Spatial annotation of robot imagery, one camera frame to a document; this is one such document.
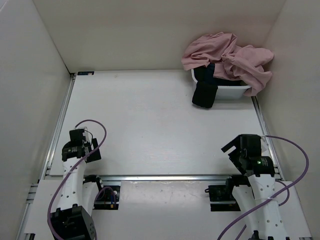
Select pink trousers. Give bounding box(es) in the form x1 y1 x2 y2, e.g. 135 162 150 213
181 32 274 97

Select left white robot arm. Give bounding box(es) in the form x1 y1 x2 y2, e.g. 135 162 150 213
49 127 105 240

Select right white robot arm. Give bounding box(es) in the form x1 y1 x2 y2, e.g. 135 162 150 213
221 134 290 240

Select black trousers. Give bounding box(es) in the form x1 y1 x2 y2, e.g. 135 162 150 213
192 63 218 109

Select dark blue trousers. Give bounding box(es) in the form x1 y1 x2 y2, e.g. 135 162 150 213
207 63 242 86

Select white plastic basin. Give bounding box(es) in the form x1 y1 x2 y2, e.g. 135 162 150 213
190 68 252 101

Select blue label sticker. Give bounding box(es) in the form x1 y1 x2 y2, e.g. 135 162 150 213
76 71 95 76

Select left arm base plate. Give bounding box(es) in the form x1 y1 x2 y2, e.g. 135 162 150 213
83 174 121 210

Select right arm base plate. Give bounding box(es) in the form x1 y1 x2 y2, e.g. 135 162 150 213
204 175 251 212

